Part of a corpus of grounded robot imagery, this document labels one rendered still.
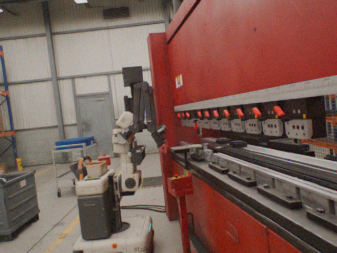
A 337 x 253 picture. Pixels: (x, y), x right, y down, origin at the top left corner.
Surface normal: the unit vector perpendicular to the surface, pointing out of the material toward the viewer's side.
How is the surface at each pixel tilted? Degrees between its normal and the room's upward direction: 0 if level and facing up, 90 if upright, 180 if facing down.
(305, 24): 90
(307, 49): 90
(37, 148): 90
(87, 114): 90
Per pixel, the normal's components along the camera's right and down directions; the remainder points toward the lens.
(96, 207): -0.03, 0.06
